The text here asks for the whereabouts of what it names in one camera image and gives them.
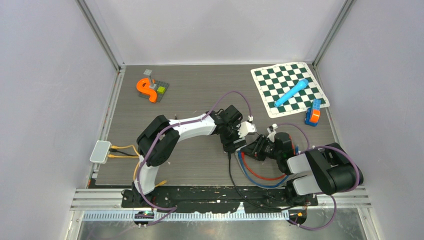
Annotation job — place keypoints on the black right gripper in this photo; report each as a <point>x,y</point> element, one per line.
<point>255,149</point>

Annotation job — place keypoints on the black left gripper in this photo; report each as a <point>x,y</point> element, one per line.
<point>229,146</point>

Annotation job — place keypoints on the white network switch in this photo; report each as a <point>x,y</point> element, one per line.
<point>236,149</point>

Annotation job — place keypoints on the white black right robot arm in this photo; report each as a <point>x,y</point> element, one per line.
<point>326,170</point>

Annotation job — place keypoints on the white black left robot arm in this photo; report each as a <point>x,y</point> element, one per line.
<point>157,142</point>

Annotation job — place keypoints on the green white chessboard mat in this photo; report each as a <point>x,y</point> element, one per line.
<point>276,80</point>

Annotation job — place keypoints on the light blue toy microphone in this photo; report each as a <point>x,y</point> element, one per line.
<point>301,84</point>

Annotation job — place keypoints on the grey lego baseplate with bricks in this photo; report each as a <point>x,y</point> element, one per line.
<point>160,86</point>

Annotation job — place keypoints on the orange S-shaped toy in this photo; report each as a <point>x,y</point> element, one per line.
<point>144,87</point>

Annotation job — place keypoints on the small grey lego tile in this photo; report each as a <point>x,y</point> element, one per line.
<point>147,72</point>

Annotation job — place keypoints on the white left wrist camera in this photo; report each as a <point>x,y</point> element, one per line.
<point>246,128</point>

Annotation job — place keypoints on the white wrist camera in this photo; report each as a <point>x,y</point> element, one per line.
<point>246,128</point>
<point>272,132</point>

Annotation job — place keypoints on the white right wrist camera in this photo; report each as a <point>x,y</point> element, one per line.
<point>272,132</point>

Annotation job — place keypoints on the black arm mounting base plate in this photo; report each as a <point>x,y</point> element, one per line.
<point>213,199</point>

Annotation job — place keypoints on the aluminium frame rail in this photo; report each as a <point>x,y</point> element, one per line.
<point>111,198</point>

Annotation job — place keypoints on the white switch at table edge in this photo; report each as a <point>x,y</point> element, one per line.
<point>100,152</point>

